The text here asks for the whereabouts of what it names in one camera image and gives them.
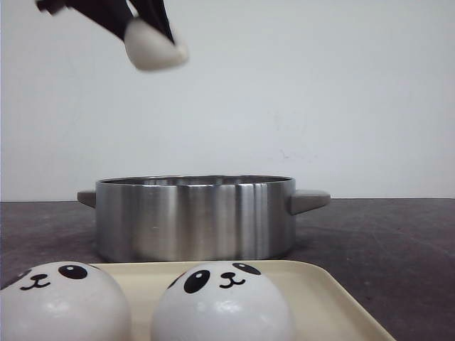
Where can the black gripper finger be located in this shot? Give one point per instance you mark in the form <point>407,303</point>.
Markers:
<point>154,13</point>
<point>111,15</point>

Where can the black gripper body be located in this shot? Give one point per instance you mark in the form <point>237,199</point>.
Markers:
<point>51,7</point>

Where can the panda bun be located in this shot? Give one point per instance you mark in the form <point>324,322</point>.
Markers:
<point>148,49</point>
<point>64,300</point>
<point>223,300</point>

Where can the stainless steel steamer pot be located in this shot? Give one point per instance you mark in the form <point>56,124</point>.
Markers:
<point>197,217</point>

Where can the cream plastic tray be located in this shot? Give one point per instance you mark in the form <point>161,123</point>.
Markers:
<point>322,308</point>

